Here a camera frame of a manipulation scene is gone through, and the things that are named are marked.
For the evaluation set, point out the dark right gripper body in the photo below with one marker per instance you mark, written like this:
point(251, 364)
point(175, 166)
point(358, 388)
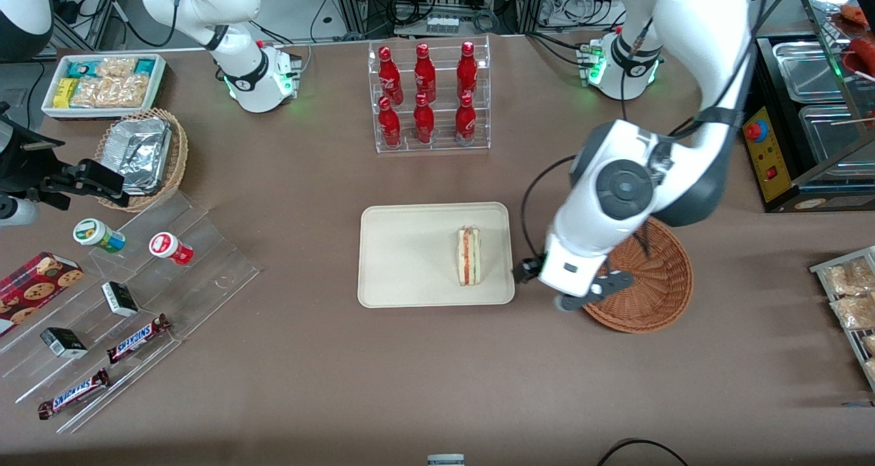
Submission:
point(20, 167)

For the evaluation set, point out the triangular sandwich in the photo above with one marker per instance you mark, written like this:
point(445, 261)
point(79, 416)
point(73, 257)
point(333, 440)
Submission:
point(468, 257)

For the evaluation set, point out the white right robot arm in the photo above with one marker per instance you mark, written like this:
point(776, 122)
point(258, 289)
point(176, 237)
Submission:
point(239, 63)

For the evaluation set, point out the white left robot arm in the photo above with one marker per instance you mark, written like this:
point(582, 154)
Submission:
point(690, 15)

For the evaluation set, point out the light wicker basket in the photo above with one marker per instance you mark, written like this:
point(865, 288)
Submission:
point(178, 158)

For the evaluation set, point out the brown round wicker basket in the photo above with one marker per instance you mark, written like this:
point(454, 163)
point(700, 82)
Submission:
point(656, 295)

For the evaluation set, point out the cream rectangular tray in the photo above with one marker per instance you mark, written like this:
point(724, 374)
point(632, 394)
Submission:
point(410, 254)

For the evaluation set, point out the crumpled foil container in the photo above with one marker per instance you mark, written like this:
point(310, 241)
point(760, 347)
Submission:
point(140, 152)

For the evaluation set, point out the green lid cup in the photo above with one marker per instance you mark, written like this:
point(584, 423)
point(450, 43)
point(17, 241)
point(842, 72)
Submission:
point(96, 234)

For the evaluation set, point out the white snack bin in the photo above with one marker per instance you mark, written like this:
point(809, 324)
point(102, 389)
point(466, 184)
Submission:
point(102, 113)

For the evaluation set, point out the yellow snack pack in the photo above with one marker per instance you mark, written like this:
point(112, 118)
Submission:
point(65, 92)

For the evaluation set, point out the red lid cup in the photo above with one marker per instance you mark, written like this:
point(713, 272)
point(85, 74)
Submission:
point(167, 246)

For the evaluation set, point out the clear rice cracker bag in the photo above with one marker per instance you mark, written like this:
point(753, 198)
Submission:
point(109, 91)
point(116, 67)

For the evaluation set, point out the red cookie box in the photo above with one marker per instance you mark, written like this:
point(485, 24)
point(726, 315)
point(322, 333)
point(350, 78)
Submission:
point(34, 288)

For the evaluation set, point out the teal snack pack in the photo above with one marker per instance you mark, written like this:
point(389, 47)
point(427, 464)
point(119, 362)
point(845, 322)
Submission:
point(145, 66)
point(82, 68)

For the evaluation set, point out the small black box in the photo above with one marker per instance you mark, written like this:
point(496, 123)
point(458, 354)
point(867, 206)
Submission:
point(63, 342)
point(119, 298)

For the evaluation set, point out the clear acrylic stepped stand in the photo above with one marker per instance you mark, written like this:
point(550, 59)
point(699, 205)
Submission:
point(205, 275)

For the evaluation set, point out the snickers chocolate bar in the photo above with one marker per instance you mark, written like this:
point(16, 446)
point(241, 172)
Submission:
point(72, 393)
point(137, 338)

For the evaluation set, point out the red cola bottle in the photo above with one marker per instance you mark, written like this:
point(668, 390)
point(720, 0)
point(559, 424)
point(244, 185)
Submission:
point(424, 73)
point(389, 124)
point(465, 119)
point(388, 75)
point(424, 121)
point(467, 70)

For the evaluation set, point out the clear acrylic bottle rack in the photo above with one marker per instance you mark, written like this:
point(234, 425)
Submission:
point(446, 121)

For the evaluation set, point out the grey white device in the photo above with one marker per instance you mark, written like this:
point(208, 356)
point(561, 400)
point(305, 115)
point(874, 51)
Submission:
point(446, 460)

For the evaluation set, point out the red emergency stop button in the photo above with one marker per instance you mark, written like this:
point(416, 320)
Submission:
point(755, 131)

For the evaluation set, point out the white power strip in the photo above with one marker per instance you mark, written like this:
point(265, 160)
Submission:
point(443, 24)

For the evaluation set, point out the black food warmer cabinet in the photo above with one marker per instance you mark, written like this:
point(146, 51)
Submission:
point(820, 206)

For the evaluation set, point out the clear bagged pastry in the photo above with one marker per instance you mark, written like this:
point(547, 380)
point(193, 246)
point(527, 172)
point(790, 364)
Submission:
point(869, 344)
point(854, 311)
point(847, 278)
point(871, 370)

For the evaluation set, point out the steel warmer pan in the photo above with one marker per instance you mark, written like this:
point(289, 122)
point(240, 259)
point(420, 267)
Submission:
point(810, 70)
point(830, 134)

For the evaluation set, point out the aluminium frame rack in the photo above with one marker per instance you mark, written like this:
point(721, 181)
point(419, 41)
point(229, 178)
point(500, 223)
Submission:
point(528, 1)

